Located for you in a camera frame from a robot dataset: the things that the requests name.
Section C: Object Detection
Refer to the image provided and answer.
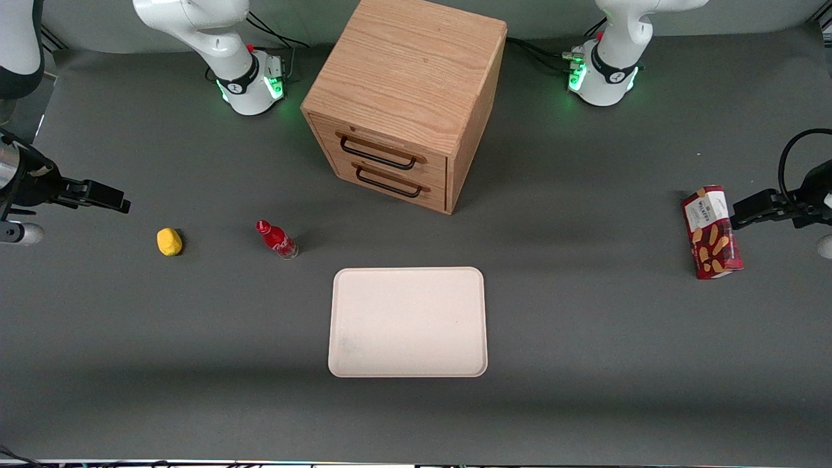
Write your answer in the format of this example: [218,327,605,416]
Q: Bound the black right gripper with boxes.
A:
[0,132,131,223]

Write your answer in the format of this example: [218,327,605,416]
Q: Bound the wooden drawer front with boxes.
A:
[323,151,449,214]
[307,112,449,188]

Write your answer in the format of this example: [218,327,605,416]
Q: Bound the black left arm base cables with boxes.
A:
[506,18,608,73]

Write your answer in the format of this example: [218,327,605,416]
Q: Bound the aluminium frame rail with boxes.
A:
[40,25,68,54]

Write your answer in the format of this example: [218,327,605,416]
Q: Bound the wooden drawer cabinet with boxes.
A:
[300,0,508,215]

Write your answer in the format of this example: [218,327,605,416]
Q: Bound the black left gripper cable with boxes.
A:
[777,128,832,210]

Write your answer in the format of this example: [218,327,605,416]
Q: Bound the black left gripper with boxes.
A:
[730,160,832,231]

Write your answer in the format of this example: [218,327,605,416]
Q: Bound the black arm base cables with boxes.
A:
[246,12,311,84]
[506,18,608,73]

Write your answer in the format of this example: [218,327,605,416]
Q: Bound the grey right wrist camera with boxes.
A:
[0,221,44,246]

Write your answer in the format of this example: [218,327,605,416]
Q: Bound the yellow lemon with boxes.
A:
[157,227,183,257]

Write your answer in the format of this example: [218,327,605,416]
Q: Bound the red cookie box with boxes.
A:
[681,185,744,280]

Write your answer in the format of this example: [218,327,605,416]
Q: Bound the black drawer handle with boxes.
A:
[351,162,432,199]
[335,130,428,172]

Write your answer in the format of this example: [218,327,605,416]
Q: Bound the red coke bottle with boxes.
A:
[255,220,300,260]

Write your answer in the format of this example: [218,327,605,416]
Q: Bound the cream rectangular tray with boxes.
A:
[328,266,489,378]

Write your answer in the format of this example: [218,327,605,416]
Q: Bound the black right arm base cables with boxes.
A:
[246,12,311,84]

